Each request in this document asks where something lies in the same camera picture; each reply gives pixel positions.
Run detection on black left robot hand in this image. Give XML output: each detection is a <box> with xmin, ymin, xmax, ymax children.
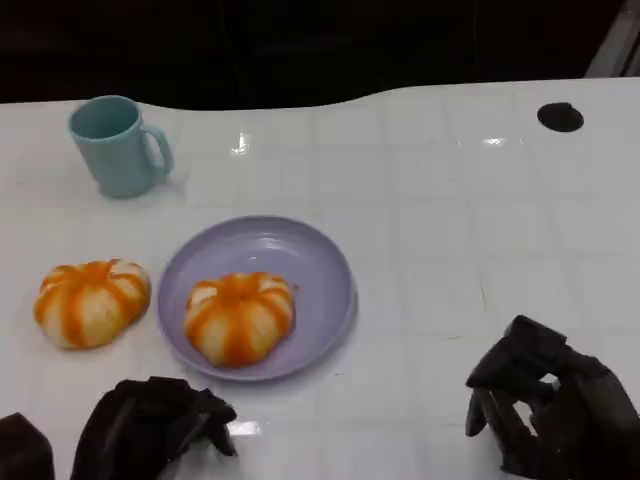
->
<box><xmin>69</xmin><ymin>376</ymin><xmax>239</xmax><ymax>480</ymax></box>

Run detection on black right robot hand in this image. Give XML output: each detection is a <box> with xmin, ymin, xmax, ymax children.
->
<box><xmin>464</xmin><ymin>314</ymin><xmax>640</xmax><ymax>479</ymax></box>

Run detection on orange and white bread roll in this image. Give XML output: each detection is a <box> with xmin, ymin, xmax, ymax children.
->
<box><xmin>182</xmin><ymin>271</ymin><xmax>297</xmax><ymax>370</ymax></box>
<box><xmin>32</xmin><ymin>258</ymin><xmax>152</xmax><ymax>350</ymax></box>

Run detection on lilac plate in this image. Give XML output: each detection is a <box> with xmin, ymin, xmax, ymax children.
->
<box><xmin>157</xmin><ymin>215</ymin><xmax>359</xmax><ymax>384</ymax></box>

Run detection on pale green mug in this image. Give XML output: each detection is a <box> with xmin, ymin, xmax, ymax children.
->
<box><xmin>68</xmin><ymin>95</ymin><xmax>175</xmax><ymax>199</ymax></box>

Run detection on black round table grommet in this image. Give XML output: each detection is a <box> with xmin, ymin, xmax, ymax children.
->
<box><xmin>536</xmin><ymin>102</ymin><xmax>585</xmax><ymax>133</ymax></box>

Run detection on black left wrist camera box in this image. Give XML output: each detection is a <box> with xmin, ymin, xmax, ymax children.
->
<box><xmin>0</xmin><ymin>412</ymin><xmax>55</xmax><ymax>480</ymax></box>

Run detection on grey metal frame post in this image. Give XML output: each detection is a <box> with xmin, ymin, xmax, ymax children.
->
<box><xmin>584</xmin><ymin>0</ymin><xmax>640</xmax><ymax>79</ymax></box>

